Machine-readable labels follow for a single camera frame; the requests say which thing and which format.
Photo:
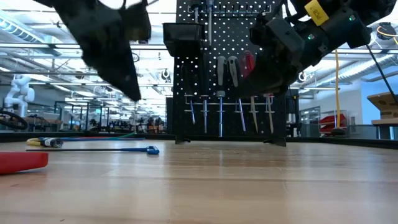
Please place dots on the black hoop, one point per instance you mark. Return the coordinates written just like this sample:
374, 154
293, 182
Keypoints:
24, 124

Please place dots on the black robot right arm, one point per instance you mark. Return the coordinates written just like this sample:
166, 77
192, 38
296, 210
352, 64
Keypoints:
342, 21

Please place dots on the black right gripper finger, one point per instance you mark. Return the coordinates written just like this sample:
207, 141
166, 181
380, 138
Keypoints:
267, 82

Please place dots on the brown cardboard box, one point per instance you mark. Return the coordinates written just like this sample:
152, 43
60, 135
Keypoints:
384, 104

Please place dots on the black metal pegboard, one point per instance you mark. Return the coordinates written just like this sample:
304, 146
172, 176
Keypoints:
230, 37

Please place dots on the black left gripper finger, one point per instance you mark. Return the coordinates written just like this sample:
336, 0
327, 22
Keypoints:
121, 71

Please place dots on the grey wood-topped workbench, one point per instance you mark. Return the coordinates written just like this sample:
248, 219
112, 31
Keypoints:
385, 122

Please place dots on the red bin storage rack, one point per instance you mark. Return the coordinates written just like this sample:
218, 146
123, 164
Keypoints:
329, 119

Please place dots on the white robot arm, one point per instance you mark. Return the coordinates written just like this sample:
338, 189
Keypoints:
18, 93

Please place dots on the black plastic pegboard bin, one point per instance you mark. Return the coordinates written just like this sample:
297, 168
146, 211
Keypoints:
183, 37

